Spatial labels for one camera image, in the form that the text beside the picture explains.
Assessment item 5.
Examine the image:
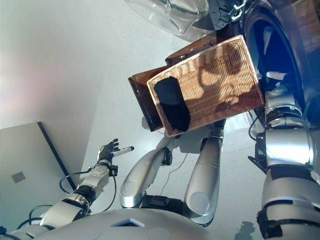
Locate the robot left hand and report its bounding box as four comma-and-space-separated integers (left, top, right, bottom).
97, 138, 135, 163

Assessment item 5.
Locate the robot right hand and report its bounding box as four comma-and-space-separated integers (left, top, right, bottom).
265, 71, 294, 89

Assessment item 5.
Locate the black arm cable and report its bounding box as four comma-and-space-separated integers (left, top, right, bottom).
248, 109, 266, 141
14, 167, 118, 230

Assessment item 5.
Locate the black garment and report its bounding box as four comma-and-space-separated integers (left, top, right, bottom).
153, 76, 191, 133

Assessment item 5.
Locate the wicker laundry basket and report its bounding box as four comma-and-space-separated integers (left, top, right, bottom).
146, 34, 265, 139

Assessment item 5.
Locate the robot right leg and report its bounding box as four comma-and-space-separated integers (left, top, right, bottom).
183, 119, 226, 228

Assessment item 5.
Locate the round glass washer door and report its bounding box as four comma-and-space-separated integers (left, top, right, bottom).
124, 0, 248, 42

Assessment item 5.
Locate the grey partition with blue edge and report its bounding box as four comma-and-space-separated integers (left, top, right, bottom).
0, 121, 76, 226

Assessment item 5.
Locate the thin floor cable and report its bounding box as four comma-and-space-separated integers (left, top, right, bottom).
159, 152, 189, 198

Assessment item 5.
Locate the grey front-load washing machine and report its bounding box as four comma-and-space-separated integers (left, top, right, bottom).
212, 0, 320, 131

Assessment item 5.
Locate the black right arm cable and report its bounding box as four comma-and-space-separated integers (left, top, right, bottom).
248, 109, 266, 141

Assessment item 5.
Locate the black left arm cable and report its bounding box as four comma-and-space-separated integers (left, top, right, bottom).
14, 167, 118, 230

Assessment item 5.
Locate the grey robot torso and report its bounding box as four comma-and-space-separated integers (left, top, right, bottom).
37, 194, 241, 240

